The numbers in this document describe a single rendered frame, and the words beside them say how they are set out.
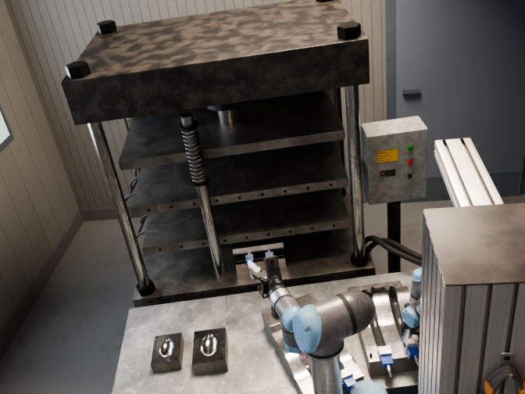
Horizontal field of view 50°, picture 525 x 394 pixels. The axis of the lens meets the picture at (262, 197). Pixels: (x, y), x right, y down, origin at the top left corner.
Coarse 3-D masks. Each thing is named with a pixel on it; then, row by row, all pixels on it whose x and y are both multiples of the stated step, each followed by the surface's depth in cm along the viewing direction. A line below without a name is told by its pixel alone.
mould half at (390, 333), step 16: (352, 288) 275; (368, 288) 273; (400, 288) 260; (384, 304) 254; (400, 304) 254; (384, 320) 251; (368, 336) 244; (384, 336) 243; (416, 336) 241; (368, 352) 236; (400, 352) 234; (368, 368) 238; (384, 368) 235; (400, 368) 235; (416, 368) 236
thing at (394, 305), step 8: (376, 288) 259; (384, 288) 259; (392, 288) 259; (392, 296) 261; (392, 304) 254; (376, 312) 253; (392, 312) 252; (400, 312) 252; (376, 320) 251; (400, 320) 250; (376, 328) 248; (400, 328) 247; (376, 336) 244; (400, 336) 242; (376, 344) 240; (384, 344) 239
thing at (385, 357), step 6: (378, 348) 233; (384, 348) 232; (390, 348) 232; (378, 354) 234; (384, 354) 231; (390, 354) 231; (384, 360) 229; (390, 360) 229; (384, 366) 229; (390, 366) 229; (390, 372) 226
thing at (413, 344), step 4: (412, 340) 232; (416, 340) 232; (412, 344) 230; (416, 344) 230; (404, 348) 233; (408, 348) 229; (412, 348) 229; (416, 348) 229; (408, 352) 229; (412, 352) 227; (416, 352) 227; (412, 356) 227; (416, 356) 226; (416, 360) 224
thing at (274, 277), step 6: (264, 258) 194; (270, 258) 192; (276, 258) 193; (270, 264) 192; (276, 264) 193; (270, 270) 192; (276, 270) 193; (270, 276) 192; (276, 276) 193; (270, 282) 192; (276, 282) 193; (282, 282) 193; (270, 288) 193
